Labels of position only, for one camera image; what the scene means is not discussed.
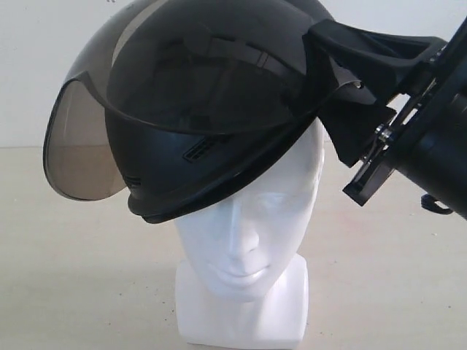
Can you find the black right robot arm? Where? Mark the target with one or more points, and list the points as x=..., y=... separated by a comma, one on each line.
x=407, y=112

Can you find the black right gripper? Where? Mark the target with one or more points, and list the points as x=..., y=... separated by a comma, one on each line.
x=430, y=150

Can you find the white mannequin head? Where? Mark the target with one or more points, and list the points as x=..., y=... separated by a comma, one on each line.
x=243, y=283

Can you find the black helmet with tinted visor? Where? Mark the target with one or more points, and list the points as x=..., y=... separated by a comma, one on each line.
x=185, y=103

